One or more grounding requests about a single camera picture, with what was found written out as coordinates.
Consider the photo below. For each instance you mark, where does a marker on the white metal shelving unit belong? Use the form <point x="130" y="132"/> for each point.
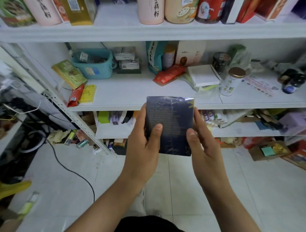
<point x="143" y="91"/>

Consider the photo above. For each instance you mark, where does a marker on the red pouch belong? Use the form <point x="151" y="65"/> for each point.
<point x="169" y="75"/>

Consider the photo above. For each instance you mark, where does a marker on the orange patterned box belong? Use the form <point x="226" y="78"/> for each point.
<point x="61" y="9"/>

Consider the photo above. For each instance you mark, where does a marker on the green snack packet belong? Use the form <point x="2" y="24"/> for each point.
<point x="69" y="74"/>

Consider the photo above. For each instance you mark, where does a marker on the red snack packet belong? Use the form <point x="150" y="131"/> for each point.
<point x="75" y="95"/>

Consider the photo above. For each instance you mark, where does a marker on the person's grey trousers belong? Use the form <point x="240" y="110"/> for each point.
<point x="137" y="205"/>

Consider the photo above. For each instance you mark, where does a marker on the yellow plastic bag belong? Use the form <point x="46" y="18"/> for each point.
<point x="14" y="189"/>

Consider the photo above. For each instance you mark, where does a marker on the small clear bottle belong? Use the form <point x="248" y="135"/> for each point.
<point x="28" y="203"/>

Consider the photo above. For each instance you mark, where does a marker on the red canister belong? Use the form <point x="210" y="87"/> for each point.
<point x="209" y="10"/>

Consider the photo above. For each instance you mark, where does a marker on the person's left forearm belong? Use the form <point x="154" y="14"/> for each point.
<point x="103" y="205"/>

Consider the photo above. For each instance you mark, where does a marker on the yellow box white label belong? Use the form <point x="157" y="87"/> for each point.
<point x="79" y="12"/>

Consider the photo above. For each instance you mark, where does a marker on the person's right forearm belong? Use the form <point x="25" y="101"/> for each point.
<point x="234" y="208"/>

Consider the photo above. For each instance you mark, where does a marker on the white flat box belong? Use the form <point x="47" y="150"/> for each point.
<point x="203" y="75"/>

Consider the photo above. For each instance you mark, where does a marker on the red box white edge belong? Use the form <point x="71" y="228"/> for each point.
<point x="270" y="8"/>

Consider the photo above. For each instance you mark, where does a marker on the small black grey boxes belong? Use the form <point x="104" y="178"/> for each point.
<point x="126" y="60"/>

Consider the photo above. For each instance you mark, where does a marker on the white box brown print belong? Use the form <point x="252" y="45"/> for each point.
<point x="191" y="52"/>

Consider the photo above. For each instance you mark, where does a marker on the teal pouch bag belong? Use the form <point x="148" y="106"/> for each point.
<point x="155" y="56"/>

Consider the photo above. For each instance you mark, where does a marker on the small pink canister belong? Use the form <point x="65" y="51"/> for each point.
<point x="43" y="10"/>

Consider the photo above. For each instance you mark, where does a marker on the brown carton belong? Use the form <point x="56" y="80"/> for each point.
<point x="267" y="152"/>

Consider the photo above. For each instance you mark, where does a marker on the person's right hand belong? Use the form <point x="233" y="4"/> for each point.
<point x="208" y="157"/>

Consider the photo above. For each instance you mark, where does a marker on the teal plastic basket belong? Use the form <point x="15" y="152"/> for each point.
<point x="95" y="69"/>

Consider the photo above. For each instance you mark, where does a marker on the black box white edge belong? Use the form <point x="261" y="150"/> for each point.
<point x="232" y="10"/>

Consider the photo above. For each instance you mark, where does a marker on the dark jar with lid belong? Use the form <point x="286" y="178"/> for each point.
<point x="221" y="62"/>

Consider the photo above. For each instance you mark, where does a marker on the clear green label nut jar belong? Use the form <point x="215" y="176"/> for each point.
<point x="16" y="12"/>

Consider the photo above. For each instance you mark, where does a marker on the person's left hand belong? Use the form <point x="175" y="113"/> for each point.
<point x="141" y="153"/>

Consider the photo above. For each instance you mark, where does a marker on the yellow tag packet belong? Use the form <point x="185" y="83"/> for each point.
<point x="88" y="93"/>

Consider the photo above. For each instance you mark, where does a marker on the small dark bottle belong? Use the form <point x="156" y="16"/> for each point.
<point x="287" y="75"/>
<point x="292" y="85"/>

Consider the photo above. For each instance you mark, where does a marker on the person's black clothing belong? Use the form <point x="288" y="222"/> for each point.
<point x="148" y="224"/>

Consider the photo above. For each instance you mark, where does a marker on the dark blue moon box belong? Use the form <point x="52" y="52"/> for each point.
<point x="169" y="119"/>

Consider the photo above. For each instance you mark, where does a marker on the pink cylinder canister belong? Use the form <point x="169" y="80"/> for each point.
<point x="150" y="10"/>

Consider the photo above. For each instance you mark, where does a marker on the beige cylinder canister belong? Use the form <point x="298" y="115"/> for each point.
<point x="180" y="10"/>

